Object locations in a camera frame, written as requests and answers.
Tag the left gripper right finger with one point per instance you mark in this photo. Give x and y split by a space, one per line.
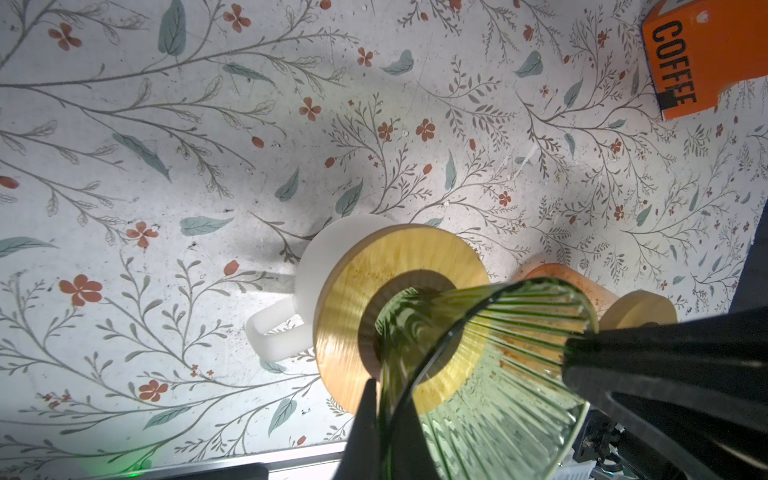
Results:
407 454

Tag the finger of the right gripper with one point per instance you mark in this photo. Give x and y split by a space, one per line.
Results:
715 365
710 428

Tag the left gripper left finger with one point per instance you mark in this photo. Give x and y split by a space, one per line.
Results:
361 457

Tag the green glass dripper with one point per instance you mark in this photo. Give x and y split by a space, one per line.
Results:
483 366

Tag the wooden dripper ring stand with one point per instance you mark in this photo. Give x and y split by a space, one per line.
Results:
639 309

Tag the orange glass carafe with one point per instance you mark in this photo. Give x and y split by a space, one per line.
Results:
600 297

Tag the clear frosted glass carafe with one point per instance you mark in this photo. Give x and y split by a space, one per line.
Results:
285 328

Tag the orange coffee filter box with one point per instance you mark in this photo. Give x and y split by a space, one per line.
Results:
698 49

